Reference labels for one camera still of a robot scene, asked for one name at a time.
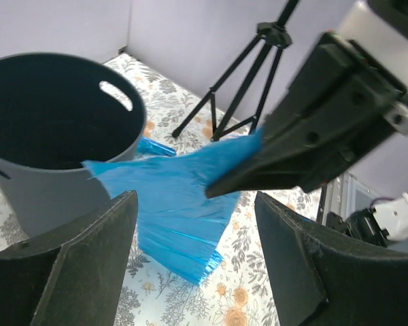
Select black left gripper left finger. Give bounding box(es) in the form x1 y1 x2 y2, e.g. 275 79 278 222
0 191 138 325

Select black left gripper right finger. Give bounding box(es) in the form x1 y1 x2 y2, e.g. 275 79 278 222
254 192 408 325

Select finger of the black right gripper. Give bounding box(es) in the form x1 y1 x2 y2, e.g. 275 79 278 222
205 115 404 198
263 32 403 149

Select blue plastic trash bag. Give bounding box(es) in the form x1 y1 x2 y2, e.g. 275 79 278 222
82 131 261 285

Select dark grey trash bin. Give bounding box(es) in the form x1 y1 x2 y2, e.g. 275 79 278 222
0 53 146 237

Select black tripod stand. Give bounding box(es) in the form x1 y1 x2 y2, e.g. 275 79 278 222
171 0 299 141

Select floral patterned table mat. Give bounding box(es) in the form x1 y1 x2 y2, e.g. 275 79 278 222
0 52 327 326

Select aluminium frame rail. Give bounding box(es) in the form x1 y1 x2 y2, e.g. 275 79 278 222
316 173 381 225

